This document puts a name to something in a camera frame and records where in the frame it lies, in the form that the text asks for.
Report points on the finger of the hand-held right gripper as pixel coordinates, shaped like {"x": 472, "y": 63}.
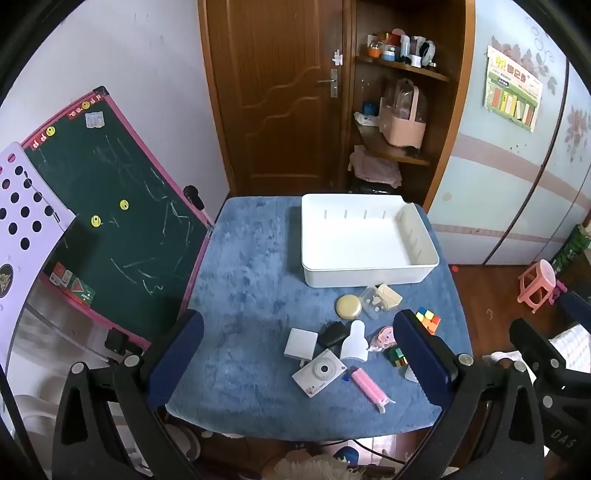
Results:
{"x": 577, "y": 308}
{"x": 531, "y": 339}

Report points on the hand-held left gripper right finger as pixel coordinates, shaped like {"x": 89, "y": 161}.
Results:
{"x": 419, "y": 355}

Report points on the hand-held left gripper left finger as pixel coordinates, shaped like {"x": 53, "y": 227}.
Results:
{"x": 181, "y": 350}

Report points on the multicolour puzzle cube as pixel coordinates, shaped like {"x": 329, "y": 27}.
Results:
{"x": 428, "y": 319}

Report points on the pink folding comb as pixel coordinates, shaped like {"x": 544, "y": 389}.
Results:
{"x": 369, "y": 387}

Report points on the black charger plug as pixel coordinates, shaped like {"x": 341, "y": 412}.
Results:
{"x": 333, "y": 333}

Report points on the white toy camera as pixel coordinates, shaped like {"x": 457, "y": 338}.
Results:
{"x": 318, "y": 373}

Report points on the white square charger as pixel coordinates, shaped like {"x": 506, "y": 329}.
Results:
{"x": 301, "y": 345}

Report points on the white plastic tray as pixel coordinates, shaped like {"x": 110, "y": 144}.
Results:
{"x": 355, "y": 240}

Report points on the small green puzzle cube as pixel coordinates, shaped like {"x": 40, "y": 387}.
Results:
{"x": 396, "y": 356}

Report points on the white textured cloth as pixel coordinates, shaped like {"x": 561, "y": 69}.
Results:
{"x": 575, "y": 346}

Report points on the pink cartoon figure toy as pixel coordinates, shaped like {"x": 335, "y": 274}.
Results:
{"x": 382, "y": 339}

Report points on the pink plastic stool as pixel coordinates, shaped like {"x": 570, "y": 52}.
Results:
{"x": 538, "y": 284}

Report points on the green bag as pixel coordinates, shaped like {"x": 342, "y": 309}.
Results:
{"x": 572, "y": 249}

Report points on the black easel clamp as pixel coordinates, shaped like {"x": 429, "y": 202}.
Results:
{"x": 116, "y": 341}

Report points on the white plastic bottle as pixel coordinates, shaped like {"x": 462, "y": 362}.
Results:
{"x": 354, "y": 344}

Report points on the clear bag with beige block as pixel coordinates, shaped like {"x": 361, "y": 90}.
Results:
{"x": 369, "y": 304}

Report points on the blue fuzzy mat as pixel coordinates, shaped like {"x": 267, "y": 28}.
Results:
{"x": 249, "y": 300}

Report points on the round gold compact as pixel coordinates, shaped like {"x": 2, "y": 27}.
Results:
{"x": 349, "y": 307}

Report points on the green picture card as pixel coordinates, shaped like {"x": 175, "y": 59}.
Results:
{"x": 81, "y": 291}

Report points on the pale blue floral wardrobe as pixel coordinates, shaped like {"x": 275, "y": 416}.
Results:
{"x": 508, "y": 184}

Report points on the black easel knob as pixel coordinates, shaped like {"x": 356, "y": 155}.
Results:
{"x": 194, "y": 197}

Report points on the beige fluffy cloth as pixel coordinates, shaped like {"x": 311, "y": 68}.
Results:
{"x": 314, "y": 468}

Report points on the black bin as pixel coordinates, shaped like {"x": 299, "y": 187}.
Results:
{"x": 369, "y": 187}

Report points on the pink folded cloth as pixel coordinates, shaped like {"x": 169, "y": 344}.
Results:
{"x": 374, "y": 166}

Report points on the pink basket with clear dome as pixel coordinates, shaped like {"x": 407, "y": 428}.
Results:
{"x": 401, "y": 127}

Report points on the brown wooden shelf unit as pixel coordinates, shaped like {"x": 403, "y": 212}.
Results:
{"x": 443, "y": 115}

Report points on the white tissue pack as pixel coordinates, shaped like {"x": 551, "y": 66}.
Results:
{"x": 367, "y": 120}

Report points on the white paper note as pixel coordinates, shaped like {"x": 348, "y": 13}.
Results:
{"x": 94, "y": 119}

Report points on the small blue jar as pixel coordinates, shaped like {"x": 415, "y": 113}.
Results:
{"x": 369, "y": 109}

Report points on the brown wooden door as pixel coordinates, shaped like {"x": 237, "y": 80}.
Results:
{"x": 277, "y": 92}

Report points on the group of small bottles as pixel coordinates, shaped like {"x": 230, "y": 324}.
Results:
{"x": 401, "y": 48}

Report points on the white door latch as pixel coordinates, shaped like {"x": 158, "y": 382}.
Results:
{"x": 338, "y": 57}

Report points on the green chalkboard with pink frame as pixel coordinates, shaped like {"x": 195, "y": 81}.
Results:
{"x": 129, "y": 249}

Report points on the wall poster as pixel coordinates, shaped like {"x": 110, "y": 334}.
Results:
{"x": 512, "y": 87}

